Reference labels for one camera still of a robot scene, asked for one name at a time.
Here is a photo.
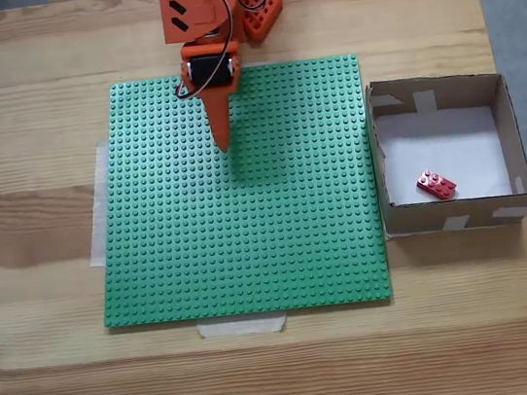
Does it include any red lego block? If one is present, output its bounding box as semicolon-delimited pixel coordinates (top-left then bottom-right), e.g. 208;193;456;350
414;163;460;205

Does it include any green lego baseplate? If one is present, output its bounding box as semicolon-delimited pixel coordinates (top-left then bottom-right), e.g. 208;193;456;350
71;49;396;342

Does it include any cardboard box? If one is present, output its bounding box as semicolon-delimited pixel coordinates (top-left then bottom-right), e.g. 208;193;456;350
363;61;527;244

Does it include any wide masking tape strip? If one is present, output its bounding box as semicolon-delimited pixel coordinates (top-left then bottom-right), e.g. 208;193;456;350
73;140;126;270

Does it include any white paper sheet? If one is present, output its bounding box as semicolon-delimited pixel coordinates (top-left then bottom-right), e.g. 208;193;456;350
372;97;514;214

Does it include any thin gripper motor cable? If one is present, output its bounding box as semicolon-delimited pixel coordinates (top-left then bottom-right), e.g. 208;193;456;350
160;0;243;101

